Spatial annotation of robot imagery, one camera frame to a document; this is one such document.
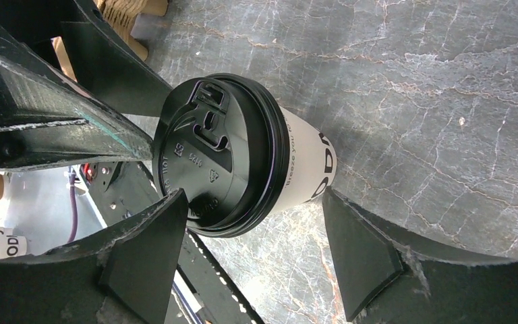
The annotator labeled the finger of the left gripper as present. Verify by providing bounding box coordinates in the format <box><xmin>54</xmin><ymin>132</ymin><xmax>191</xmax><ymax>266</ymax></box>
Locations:
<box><xmin>61</xmin><ymin>1</ymin><xmax>172</xmax><ymax>117</ymax></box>
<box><xmin>0</xmin><ymin>0</ymin><xmax>155</xmax><ymax>173</ymax></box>

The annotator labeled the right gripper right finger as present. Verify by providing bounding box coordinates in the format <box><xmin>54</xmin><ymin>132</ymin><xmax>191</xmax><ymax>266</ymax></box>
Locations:
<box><xmin>322</xmin><ymin>188</ymin><xmax>518</xmax><ymax>323</ymax></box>

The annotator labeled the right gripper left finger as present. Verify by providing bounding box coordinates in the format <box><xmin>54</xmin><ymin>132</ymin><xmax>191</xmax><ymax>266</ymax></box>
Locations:
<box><xmin>0</xmin><ymin>189</ymin><xmax>188</xmax><ymax>323</ymax></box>

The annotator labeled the white paper coffee cup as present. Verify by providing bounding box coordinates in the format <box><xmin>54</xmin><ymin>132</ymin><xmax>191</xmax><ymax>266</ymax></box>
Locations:
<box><xmin>270</xmin><ymin>108</ymin><xmax>337</xmax><ymax>213</ymax></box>

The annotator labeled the black coffee lid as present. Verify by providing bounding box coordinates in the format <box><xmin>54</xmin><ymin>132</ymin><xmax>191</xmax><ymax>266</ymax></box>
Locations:
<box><xmin>152</xmin><ymin>73</ymin><xmax>291</xmax><ymax>238</ymax></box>

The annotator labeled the brown cardboard cup carrier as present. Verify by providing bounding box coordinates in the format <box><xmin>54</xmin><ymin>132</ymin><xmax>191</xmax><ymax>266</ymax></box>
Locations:
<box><xmin>51</xmin><ymin>0</ymin><xmax>169</xmax><ymax>82</ymax></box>

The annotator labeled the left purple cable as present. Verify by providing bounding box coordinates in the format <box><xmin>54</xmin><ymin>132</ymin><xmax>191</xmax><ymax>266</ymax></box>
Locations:
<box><xmin>65</xmin><ymin>167</ymin><xmax>81</xmax><ymax>244</ymax></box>

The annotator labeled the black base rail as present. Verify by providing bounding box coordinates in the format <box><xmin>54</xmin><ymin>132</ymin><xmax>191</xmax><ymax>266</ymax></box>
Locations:
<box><xmin>78</xmin><ymin>162</ymin><xmax>262</xmax><ymax>323</ymax></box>

